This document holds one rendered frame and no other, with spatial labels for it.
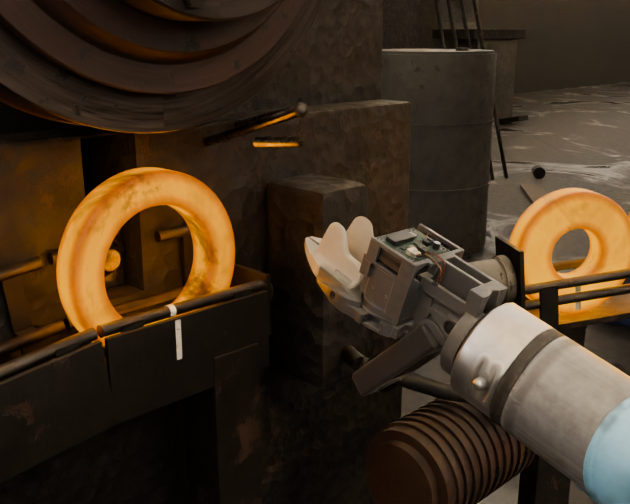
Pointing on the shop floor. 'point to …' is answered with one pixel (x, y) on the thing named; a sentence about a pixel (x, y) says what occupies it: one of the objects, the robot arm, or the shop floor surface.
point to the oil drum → (446, 137)
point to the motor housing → (442, 456)
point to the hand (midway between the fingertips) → (315, 251)
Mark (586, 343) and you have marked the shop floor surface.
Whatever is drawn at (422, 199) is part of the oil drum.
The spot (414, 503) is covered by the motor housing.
